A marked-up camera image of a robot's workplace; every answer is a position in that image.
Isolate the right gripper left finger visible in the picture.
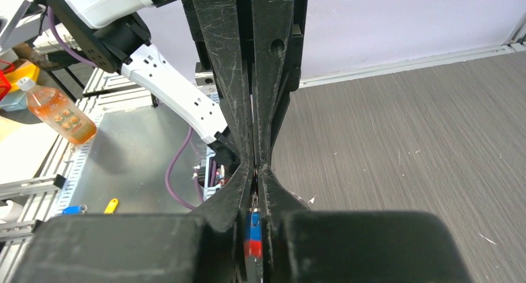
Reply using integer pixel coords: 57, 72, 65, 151
12, 164, 253, 282

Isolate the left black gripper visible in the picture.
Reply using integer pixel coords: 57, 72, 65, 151
181, 0, 308, 166

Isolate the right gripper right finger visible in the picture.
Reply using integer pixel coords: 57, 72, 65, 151
257, 168, 472, 282

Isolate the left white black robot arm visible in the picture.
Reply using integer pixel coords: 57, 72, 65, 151
48, 0, 307, 170

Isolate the blue tag key on floor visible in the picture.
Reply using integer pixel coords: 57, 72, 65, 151
61, 205, 87, 215

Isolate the orange bottle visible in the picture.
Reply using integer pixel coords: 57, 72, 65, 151
17, 77, 97, 145

